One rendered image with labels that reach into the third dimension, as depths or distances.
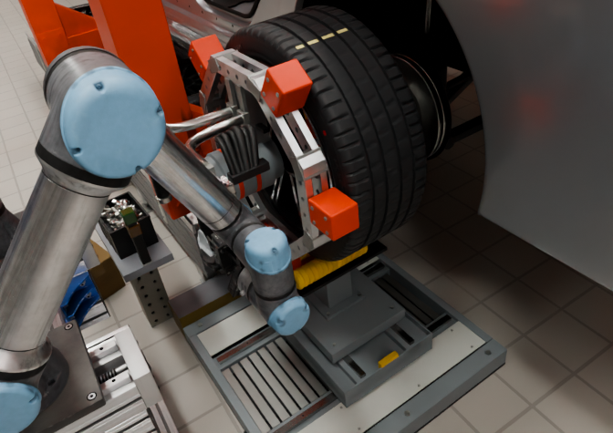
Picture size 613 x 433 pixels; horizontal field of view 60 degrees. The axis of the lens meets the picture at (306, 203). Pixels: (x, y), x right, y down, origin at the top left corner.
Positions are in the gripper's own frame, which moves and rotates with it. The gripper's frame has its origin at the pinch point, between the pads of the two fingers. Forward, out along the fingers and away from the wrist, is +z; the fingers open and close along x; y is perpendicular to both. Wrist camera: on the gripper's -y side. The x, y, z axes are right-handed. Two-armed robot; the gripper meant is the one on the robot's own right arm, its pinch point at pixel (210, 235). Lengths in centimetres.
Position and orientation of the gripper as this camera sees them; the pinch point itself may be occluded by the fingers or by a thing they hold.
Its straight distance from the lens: 122.4
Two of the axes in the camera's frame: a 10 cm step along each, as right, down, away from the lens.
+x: -8.2, 4.0, -4.1
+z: -5.6, -4.3, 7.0
